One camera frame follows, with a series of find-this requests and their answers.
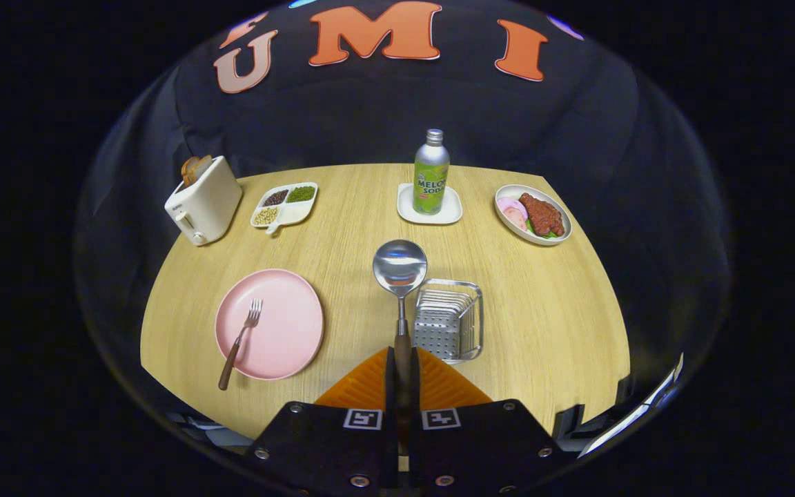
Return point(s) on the white oval food plate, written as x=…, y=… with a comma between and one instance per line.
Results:
x=548, y=198

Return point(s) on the green soda bottle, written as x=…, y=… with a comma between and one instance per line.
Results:
x=430, y=179

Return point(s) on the brown toast slice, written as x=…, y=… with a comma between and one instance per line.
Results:
x=194, y=169

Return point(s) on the pink round plate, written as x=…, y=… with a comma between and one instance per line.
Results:
x=287, y=331

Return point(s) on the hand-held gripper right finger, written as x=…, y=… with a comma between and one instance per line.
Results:
x=466, y=449

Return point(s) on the pink ham slice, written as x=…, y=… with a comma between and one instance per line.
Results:
x=512, y=209

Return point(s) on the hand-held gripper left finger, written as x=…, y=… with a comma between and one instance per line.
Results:
x=342, y=449

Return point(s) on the pile of dark red beans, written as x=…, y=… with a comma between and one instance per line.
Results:
x=275, y=198

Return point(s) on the pile of green beans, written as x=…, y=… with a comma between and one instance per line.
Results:
x=301, y=194

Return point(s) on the white square coaster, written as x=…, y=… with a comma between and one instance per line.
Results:
x=454, y=211

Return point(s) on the cream white toaster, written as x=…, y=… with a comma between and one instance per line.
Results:
x=208, y=205

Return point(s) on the pile of yellow soybeans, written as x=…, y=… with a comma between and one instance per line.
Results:
x=266, y=216

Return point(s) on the white divided dish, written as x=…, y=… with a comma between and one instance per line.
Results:
x=294, y=215

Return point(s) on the brown meat piece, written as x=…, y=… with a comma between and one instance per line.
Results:
x=542, y=215

